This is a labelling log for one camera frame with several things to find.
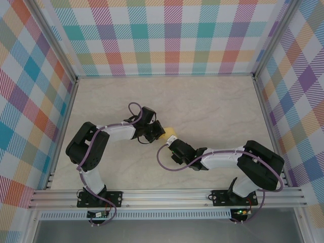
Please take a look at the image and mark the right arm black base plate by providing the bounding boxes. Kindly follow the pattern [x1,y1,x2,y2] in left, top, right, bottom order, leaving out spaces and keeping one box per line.
[211,189,259,207]

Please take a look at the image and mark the aluminium frame post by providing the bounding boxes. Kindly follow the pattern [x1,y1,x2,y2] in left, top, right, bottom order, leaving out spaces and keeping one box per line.
[29,0,78,83]
[252,0,298,76]

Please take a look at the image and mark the yellow cloth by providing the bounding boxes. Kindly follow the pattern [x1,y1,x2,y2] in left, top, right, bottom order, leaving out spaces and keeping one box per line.
[161,126,178,150]

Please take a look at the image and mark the aluminium side rail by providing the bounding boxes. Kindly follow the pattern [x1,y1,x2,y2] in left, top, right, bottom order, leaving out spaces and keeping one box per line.
[252,73,290,187]
[45,77,79,190]

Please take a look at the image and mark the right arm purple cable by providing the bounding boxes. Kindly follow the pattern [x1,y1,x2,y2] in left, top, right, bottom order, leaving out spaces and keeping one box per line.
[156,143,284,225]

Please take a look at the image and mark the left aluminium frame post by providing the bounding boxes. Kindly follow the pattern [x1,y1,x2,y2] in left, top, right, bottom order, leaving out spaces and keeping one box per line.
[29,0,78,83]

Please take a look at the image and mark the right aluminium side rail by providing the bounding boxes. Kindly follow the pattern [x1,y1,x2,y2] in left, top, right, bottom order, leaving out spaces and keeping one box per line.
[252,73,290,187]

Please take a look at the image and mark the slotted grey cable duct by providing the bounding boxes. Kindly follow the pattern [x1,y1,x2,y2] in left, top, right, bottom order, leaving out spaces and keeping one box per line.
[39,208,232,220]

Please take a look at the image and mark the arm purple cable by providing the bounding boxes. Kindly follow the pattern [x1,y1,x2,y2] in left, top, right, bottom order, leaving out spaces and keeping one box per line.
[156,143,284,225]
[75,102,146,226]

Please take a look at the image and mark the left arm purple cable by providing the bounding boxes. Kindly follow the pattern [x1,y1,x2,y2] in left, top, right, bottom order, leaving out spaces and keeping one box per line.
[75,102,146,226]

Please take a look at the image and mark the thin aluminium wall rail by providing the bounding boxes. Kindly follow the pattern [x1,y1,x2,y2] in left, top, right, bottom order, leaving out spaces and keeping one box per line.
[75,72,256,78]

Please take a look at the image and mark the left aluminium side rail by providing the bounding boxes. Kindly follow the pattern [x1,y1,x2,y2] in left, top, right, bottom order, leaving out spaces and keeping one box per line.
[45,77,79,190]

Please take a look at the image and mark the right aluminium frame post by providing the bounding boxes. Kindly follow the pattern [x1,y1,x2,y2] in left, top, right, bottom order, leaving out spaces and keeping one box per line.
[252,0,298,76]

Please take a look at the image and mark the wide aluminium base rail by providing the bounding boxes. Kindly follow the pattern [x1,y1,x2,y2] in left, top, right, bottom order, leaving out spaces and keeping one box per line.
[27,186,308,210]

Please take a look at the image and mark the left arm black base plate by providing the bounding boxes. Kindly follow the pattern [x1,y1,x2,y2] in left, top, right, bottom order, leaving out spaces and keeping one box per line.
[76,191,124,209]

